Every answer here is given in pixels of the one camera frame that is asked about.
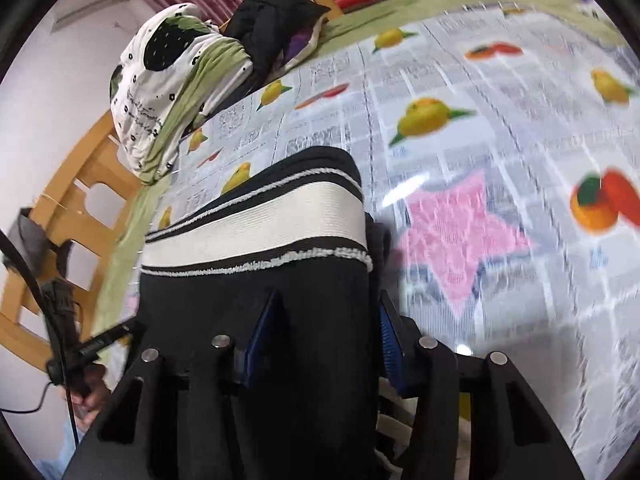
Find green bed sheet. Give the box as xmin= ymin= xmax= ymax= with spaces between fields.
xmin=90 ymin=0 xmax=631 ymax=346

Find black cable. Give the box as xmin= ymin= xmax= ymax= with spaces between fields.
xmin=0 ymin=230 xmax=81 ymax=456

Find wooden bed frame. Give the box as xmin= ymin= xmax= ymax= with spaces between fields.
xmin=0 ymin=0 xmax=551 ymax=396

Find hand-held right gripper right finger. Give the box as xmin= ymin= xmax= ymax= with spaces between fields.
xmin=377 ymin=292 xmax=584 ymax=480

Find black pants with white stripes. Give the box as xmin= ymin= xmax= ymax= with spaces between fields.
xmin=135 ymin=146 xmax=417 ymax=480

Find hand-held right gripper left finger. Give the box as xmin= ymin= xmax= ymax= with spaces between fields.
xmin=65 ymin=290 xmax=284 ymax=480

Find grey cloth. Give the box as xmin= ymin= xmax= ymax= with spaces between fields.
xmin=2 ymin=207 xmax=74 ymax=282

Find person's left hand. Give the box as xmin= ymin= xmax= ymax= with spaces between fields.
xmin=65 ymin=364 xmax=110 ymax=427

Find black jacket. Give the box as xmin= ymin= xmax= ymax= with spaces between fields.
xmin=220 ymin=0 xmax=332 ymax=87

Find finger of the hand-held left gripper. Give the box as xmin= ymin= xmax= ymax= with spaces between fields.
xmin=75 ymin=320 xmax=147 ymax=362

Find folded white and green quilt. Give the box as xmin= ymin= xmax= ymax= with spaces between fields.
xmin=109 ymin=2 xmax=254 ymax=187

